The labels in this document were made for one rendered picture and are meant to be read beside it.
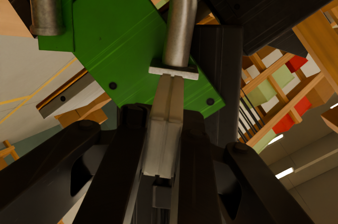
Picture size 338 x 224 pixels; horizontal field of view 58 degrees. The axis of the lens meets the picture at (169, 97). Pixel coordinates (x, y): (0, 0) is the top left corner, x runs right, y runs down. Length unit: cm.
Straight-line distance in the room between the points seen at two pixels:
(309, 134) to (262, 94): 632
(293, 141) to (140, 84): 957
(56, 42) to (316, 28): 92
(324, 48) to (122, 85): 88
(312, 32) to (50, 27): 94
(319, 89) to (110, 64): 413
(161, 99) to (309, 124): 968
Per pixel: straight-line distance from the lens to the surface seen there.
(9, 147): 699
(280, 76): 395
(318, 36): 116
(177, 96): 16
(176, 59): 33
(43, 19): 36
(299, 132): 984
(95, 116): 713
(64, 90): 56
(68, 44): 39
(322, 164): 797
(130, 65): 38
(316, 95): 439
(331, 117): 89
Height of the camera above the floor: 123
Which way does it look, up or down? 1 degrees down
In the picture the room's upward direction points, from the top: 146 degrees clockwise
